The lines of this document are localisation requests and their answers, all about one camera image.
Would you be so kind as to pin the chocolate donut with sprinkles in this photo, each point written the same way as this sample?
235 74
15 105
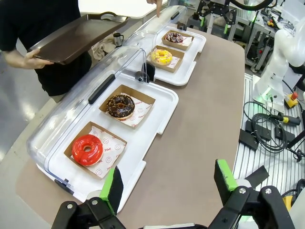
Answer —
112 107

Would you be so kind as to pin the dark brown serving tray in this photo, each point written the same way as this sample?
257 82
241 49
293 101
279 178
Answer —
78 38

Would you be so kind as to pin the aluminium frame equipment rack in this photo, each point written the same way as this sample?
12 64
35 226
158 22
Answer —
255 31

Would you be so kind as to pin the steel travel mug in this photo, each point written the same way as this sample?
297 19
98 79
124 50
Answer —
118 39

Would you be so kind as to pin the yellow emergency stop box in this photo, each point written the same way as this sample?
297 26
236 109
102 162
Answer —
291 101

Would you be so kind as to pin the aluminium profile base platform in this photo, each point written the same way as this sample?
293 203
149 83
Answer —
267 162

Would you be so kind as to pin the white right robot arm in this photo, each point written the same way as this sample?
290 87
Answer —
283 57

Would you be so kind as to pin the yellow sprinkled donut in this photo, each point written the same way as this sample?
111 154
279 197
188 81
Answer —
166 58

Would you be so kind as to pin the red glazed donut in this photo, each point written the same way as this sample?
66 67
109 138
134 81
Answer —
81 148
79 133

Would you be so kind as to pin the chocolate donut pink white drizzle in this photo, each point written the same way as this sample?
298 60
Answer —
170 38

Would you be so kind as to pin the chocolate sprinkled donut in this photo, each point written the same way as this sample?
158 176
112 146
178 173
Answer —
135 92

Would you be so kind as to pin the person's black shirt torso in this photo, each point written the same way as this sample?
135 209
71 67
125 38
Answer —
23 19

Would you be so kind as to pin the black yellow handheld pendant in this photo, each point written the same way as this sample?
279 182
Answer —
287 119

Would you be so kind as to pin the person's right hand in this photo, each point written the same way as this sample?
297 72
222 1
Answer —
33 63

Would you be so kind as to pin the beige crumpled cloth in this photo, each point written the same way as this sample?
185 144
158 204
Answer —
102 48

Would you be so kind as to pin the dark donut with coloured sprinkles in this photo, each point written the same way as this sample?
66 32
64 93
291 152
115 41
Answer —
174 46

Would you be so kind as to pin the person's left hand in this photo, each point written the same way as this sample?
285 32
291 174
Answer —
157 4

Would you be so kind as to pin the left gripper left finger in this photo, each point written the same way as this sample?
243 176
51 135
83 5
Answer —
112 188

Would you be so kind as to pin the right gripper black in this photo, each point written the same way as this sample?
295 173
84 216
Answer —
217 6

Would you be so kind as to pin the black mounting block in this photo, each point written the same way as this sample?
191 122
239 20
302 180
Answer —
286 136
246 140
262 131

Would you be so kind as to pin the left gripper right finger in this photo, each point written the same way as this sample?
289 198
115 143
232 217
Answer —
225 179

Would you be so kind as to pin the person's right forearm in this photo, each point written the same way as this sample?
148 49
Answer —
13 59

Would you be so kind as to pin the black angled bar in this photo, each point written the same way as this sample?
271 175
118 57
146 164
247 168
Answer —
258 175

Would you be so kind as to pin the white plastic display tray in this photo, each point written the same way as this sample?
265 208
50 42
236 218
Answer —
183 76
164 100

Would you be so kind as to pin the white printed paper liner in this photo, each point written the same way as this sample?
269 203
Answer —
175 62
187 40
140 112
112 148

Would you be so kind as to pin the yellow tool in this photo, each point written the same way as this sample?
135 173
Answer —
287 202

